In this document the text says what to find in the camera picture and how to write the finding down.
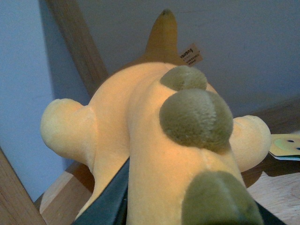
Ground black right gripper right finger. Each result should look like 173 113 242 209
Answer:
255 202 286 225

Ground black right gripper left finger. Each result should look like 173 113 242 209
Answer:
75 160 129 225

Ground yellow plush dinosaur toy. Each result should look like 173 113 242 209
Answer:
39 8 272 225

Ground yellow cardboard hang tag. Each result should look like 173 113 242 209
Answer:
269 134 300 161

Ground white sewn fabric label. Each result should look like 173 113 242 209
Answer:
179 43 203 67

